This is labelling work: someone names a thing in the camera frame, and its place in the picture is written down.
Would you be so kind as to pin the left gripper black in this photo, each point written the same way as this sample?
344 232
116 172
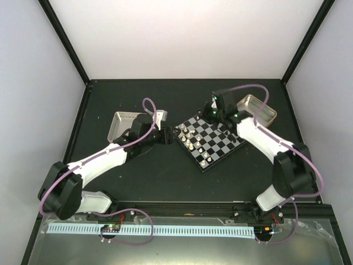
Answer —
168 131

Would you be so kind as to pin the silver tin tray pink rim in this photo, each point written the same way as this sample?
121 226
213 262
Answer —
121 122

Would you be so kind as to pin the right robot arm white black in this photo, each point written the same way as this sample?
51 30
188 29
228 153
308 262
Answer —
292 166

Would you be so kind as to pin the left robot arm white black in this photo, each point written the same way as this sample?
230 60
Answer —
62 192

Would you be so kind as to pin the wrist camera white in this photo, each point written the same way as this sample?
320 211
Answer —
225 102
161 116

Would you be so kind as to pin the circuit board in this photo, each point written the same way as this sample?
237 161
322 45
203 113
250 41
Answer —
110 228
262 231

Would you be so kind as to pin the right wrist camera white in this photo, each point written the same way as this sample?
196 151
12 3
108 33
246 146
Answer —
225 102

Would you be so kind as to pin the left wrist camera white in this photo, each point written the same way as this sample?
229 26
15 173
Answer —
161 116

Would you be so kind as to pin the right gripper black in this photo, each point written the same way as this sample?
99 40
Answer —
203 114

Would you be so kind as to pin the checkered chess board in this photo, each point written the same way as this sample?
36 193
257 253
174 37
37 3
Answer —
218 147

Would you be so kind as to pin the left circuit board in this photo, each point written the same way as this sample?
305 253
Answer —
110 228

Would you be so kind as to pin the gold tin box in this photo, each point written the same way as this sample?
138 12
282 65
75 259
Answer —
265 114

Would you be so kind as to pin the black mounting rail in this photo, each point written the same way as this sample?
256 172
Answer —
239 212

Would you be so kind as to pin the right circuit board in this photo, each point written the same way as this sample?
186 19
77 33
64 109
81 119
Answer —
262 231

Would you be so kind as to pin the light blue slotted cable duct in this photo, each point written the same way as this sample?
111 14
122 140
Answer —
155 230

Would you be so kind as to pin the black chess pieces row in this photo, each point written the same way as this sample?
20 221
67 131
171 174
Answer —
226 133

